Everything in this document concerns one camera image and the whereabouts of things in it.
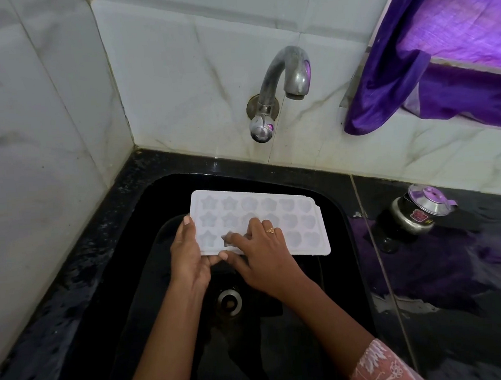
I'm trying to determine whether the chrome wall tap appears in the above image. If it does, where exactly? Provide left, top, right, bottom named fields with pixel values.
left=241, top=44, right=318, bottom=145

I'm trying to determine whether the small steel pot with lid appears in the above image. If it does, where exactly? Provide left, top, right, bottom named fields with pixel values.
left=388, top=180, right=460, bottom=238

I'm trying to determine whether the white ice tray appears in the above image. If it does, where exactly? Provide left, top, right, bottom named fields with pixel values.
left=187, top=180, right=332, bottom=267

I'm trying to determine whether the person's right forearm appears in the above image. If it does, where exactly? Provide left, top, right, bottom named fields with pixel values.
left=283, top=273, right=378, bottom=380

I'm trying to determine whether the person's left forearm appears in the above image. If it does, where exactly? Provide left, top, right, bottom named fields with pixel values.
left=110, top=277, right=216, bottom=380

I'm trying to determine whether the steel sink drain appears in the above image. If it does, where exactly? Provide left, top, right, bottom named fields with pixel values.
left=214, top=285, right=246, bottom=320

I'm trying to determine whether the person's right hand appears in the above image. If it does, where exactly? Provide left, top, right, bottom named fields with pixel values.
left=215, top=212, right=312, bottom=312

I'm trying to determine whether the purple curtain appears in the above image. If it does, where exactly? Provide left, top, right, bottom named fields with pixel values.
left=334, top=0, right=501, bottom=143

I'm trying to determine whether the pink floral sleeve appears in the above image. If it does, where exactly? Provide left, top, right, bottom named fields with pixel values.
left=347, top=333, right=433, bottom=380

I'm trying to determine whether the person's left hand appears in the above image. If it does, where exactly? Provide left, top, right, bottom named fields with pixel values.
left=166, top=213, right=227, bottom=297

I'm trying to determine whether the black sink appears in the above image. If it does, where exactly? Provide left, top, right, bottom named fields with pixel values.
left=89, top=158, right=378, bottom=380

